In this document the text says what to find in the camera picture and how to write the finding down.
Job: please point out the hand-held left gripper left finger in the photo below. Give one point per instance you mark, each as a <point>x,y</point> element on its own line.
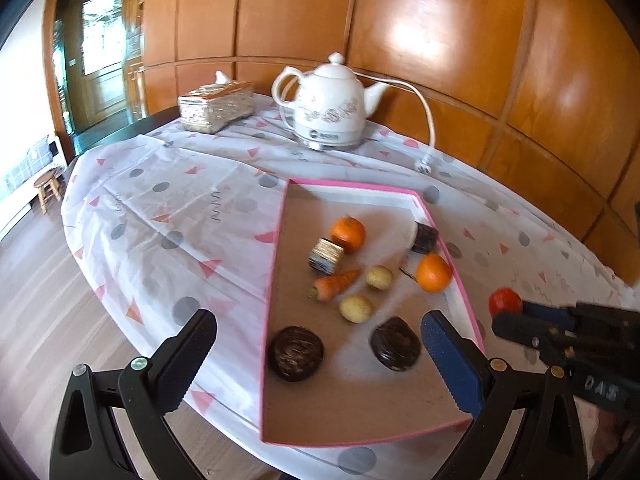
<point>190,355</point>

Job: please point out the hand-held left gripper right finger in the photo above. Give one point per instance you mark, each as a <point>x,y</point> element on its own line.
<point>450,355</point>

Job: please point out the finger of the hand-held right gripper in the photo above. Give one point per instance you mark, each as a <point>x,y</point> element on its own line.
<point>550,314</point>
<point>515,327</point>

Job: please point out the small red tomato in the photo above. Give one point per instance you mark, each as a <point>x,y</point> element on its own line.
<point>504,300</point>

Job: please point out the dark brown water chestnut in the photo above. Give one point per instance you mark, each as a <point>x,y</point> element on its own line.
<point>395,344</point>
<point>295,353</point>

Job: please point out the orange tangerine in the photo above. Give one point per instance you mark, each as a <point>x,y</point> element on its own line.
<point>434,274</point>
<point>348,234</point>

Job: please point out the small orange carrot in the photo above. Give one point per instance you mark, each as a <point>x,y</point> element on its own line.
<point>337,283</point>

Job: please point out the pink shallow box tray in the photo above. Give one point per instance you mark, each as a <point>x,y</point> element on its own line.
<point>320,400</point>

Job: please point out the white patterned tablecloth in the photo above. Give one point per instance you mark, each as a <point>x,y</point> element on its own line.
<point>175,200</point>

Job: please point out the small wooden stool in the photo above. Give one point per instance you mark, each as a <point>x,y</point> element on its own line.
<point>47,185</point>

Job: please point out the silver ornate tissue box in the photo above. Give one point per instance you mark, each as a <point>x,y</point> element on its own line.
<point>215,107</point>

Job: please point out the blue tiled panel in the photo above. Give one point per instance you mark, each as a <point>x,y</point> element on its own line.
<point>25,165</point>

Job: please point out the white floral ceramic kettle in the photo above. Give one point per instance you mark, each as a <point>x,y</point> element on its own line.
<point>330,105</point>

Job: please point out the wooden glass door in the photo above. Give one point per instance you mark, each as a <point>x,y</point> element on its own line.
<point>100,85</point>

